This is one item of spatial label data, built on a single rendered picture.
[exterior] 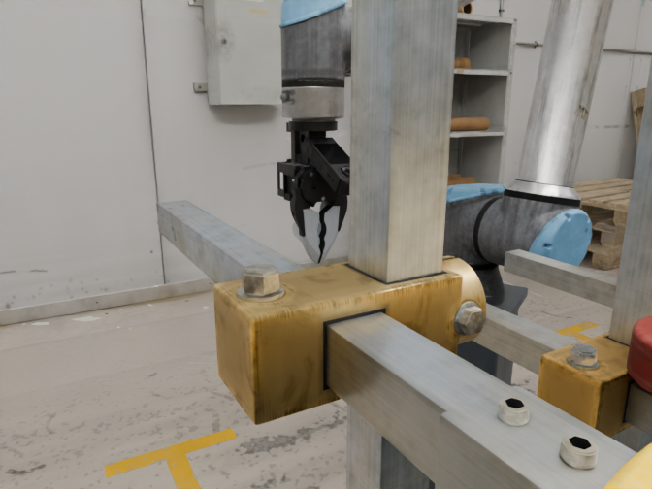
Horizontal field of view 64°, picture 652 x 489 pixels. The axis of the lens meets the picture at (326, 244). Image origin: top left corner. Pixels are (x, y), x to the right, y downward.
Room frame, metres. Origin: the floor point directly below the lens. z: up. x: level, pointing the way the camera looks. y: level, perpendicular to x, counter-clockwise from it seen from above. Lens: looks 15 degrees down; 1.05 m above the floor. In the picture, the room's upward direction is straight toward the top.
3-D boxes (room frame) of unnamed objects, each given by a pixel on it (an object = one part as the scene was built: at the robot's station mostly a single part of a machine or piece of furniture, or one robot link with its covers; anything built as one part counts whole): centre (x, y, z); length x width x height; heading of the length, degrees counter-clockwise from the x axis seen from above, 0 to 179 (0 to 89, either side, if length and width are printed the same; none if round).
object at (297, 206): (0.75, 0.03, 0.91); 0.05 x 0.02 x 0.09; 121
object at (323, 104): (0.78, 0.02, 1.05); 0.10 x 0.09 x 0.05; 121
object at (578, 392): (0.37, -0.23, 0.85); 0.14 x 0.06 x 0.05; 120
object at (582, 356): (0.35, -0.19, 0.88); 0.02 x 0.02 x 0.01
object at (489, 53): (3.35, -0.66, 0.78); 0.90 x 0.45 x 1.55; 119
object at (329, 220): (0.79, 0.01, 0.86); 0.06 x 0.03 x 0.09; 31
